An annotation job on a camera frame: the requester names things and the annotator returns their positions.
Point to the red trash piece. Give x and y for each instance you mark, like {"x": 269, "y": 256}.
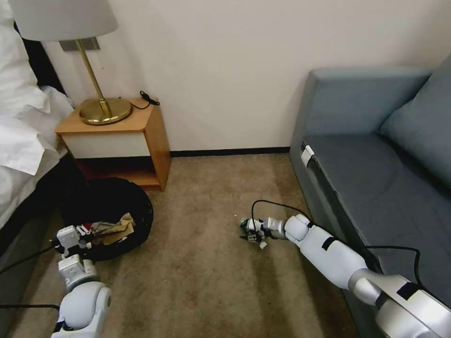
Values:
{"x": 88, "y": 225}

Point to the crumpled brown paper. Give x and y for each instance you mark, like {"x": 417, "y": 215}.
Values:
{"x": 116, "y": 229}

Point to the grey bed base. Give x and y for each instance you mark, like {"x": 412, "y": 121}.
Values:
{"x": 21, "y": 243}

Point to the dark headboard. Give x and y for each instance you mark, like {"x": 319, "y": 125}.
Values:
{"x": 49, "y": 70}

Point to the blue-grey sofa cushion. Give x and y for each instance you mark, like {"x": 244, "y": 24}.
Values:
{"x": 423, "y": 130}

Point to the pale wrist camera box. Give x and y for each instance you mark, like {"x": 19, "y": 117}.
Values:
{"x": 67, "y": 238}

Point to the green garbage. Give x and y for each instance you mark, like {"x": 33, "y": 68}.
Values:
{"x": 243, "y": 223}

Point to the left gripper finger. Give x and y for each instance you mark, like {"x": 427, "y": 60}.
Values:
{"x": 83, "y": 230}
{"x": 85, "y": 244}

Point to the white lampshade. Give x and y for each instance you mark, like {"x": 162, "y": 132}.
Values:
{"x": 63, "y": 19}

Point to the black baseboard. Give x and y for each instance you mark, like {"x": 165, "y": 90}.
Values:
{"x": 229, "y": 152}

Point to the brass lamp stand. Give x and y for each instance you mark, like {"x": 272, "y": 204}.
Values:
{"x": 104, "y": 111}

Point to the white sofa tag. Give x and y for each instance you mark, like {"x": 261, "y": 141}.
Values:
{"x": 307, "y": 152}

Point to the black round trash bin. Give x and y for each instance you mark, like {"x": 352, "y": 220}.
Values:
{"x": 139, "y": 211}

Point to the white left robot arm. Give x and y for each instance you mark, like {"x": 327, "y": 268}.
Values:
{"x": 82, "y": 302}

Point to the white pillow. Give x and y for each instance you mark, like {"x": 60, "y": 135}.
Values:
{"x": 17, "y": 77}

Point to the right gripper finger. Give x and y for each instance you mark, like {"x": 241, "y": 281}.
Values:
{"x": 251, "y": 237}
{"x": 254, "y": 224}

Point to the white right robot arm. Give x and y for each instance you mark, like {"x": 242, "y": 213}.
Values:
{"x": 327, "y": 248}

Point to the white duvet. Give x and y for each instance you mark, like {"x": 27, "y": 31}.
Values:
{"x": 21, "y": 155}

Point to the metal wall plate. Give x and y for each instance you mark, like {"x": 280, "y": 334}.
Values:
{"x": 70, "y": 45}

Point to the white nightstand drawer front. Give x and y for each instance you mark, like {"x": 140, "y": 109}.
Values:
{"x": 109, "y": 144}

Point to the wooden nightstand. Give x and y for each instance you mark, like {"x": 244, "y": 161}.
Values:
{"x": 156, "y": 148}

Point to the blue-grey sofa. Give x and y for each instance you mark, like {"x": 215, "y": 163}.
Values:
{"x": 370, "y": 176}

